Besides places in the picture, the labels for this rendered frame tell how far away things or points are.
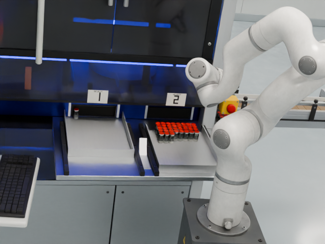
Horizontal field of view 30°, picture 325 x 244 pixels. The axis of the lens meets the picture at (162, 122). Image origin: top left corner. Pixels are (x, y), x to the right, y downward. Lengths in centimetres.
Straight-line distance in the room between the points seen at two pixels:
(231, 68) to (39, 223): 135
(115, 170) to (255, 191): 186
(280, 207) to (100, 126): 168
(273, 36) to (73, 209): 142
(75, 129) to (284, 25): 114
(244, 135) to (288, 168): 252
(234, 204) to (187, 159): 45
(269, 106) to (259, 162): 255
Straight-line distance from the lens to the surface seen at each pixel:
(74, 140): 250
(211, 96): 196
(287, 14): 180
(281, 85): 183
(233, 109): 268
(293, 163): 451
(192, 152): 252
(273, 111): 187
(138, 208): 289
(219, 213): 210
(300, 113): 299
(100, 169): 232
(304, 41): 172
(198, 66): 197
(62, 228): 291
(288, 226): 380
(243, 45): 187
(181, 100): 263
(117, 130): 260
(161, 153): 247
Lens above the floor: 209
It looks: 26 degrees down
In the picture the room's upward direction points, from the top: 8 degrees clockwise
